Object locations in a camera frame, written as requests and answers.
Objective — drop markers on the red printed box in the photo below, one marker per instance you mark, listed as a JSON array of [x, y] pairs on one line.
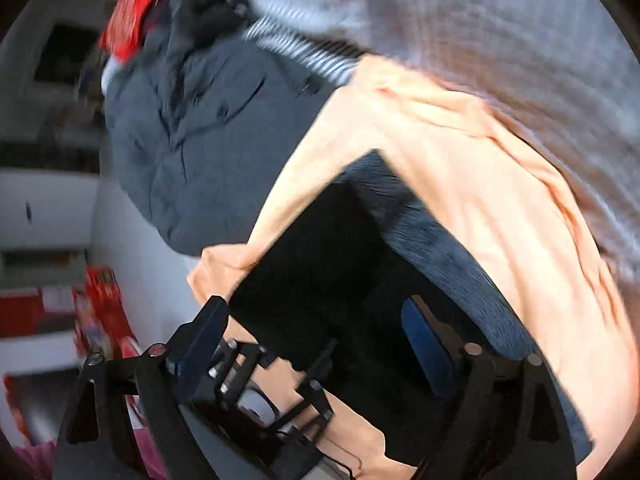
[[100, 310]]

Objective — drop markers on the dark grey jacket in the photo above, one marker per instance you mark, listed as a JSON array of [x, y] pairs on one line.
[[210, 160]]

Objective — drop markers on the black pants with blue-grey trim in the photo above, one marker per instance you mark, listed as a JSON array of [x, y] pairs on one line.
[[325, 270]]

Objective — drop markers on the peach cloth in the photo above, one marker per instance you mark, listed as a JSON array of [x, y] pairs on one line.
[[475, 160]]

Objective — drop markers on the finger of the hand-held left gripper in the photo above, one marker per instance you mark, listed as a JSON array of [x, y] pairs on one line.
[[312, 410], [240, 367]]

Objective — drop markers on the white cabinet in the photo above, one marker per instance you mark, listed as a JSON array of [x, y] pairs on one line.
[[47, 210]]

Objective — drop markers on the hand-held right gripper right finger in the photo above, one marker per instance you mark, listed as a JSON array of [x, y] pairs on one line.
[[431, 355]]

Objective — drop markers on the red bag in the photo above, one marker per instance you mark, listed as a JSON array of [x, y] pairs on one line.
[[127, 20]]

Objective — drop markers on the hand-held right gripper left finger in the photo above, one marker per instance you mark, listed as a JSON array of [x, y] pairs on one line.
[[197, 345]]

